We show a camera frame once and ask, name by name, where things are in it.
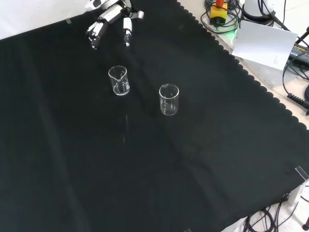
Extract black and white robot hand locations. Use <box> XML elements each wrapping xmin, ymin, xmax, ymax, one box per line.
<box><xmin>84</xmin><ymin>0</ymin><xmax>145</xmax><ymax>50</ymax></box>

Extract clear glass beaker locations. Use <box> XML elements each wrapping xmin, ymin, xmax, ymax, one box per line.
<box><xmin>108</xmin><ymin>65</ymin><xmax>131</xmax><ymax>97</ymax></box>
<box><xmin>158</xmin><ymin>83</ymin><xmax>180</xmax><ymax>116</ymax></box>

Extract yellow stop button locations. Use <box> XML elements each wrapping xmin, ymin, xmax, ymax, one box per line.
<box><xmin>209</xmin><ymin>0</ymin><xmax>229</xmax><ymax>25</ymax></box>

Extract black bench cloth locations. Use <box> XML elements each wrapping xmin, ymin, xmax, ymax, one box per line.
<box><xmin>0</xmin><ymin>0</ymin><xmax>309</xmax><ymax>232</ymax></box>

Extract pale board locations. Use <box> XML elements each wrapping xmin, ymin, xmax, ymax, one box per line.
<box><xmin>231</xmin><ymin>19</ymin><xmax>299</xmax><ymax>72</ymax></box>

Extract black power adapter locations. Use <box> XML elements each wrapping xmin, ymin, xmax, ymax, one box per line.
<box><xmin>288</xmin><ymin>43</ymin><xmax>309</xmax><ymax>64</ymax></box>

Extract black ribbed cable plug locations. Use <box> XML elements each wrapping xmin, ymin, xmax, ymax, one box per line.
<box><xmin>286</xmin><ymin>93</ymin><xmax>309</xmax><ymax>109</ymax></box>

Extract black floor cable bundle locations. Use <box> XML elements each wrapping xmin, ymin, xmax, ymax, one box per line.
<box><xmin>242</xmin><ymin>193</ymin><xmax>301</xmax><ymax>232</ymax></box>

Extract white bench bracket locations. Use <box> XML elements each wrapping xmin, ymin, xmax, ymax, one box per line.
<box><xmin>287</xmin><ymin>180</ymin><xmax>309</xmax><ymax>207</ymax></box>

